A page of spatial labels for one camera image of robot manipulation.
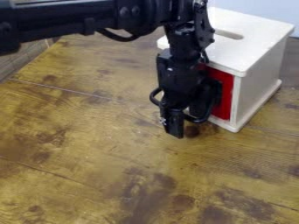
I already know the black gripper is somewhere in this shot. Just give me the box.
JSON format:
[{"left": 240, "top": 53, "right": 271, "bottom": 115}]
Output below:
[{"left": 156, "top": 49, "right": 221, "bottom": 138}]

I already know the red drawer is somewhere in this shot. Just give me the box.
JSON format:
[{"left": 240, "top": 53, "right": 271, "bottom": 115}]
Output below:
[{"left": 199, "top": 65, "right": 233, "bottom": 121}]

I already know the black metal drawer handle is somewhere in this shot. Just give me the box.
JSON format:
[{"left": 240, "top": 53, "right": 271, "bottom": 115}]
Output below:
[{"left": 149, "top": 80, "right": 211, "bottom": 123}]

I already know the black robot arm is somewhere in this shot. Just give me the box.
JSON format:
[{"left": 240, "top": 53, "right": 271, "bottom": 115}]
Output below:
[{"left": 0, "top": 0, "right": 221, "bottom": 138}]

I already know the white wooden box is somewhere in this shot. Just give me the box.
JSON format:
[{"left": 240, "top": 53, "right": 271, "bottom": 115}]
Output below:
[{"left": 156, "top": 7, "right": 295, "bottom": 132}]

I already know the black cable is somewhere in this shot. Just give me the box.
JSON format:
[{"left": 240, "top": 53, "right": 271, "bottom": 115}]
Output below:
[{"left": 95, "top": 27, "right": 144, "bottom": 43}]

